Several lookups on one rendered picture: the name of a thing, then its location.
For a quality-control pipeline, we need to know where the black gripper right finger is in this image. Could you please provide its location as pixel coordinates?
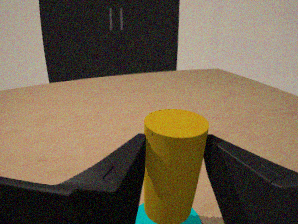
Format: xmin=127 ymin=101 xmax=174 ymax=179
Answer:
xmin=204 ymin=135 xmax=298 ymax=224

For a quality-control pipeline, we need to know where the yellow cylinder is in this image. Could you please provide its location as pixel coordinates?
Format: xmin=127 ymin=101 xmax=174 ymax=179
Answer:
xmin=144 ymin=109 xmax=209 ymax=224

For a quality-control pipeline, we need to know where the cyan circle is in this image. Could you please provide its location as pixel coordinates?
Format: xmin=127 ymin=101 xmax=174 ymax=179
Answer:
xmin=136 ymin=202 xmax=202 ymax=224

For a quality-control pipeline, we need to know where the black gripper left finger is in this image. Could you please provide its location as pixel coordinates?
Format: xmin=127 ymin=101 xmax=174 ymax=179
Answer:
xmin=0 ymin=133 xmax=146 ymax=224

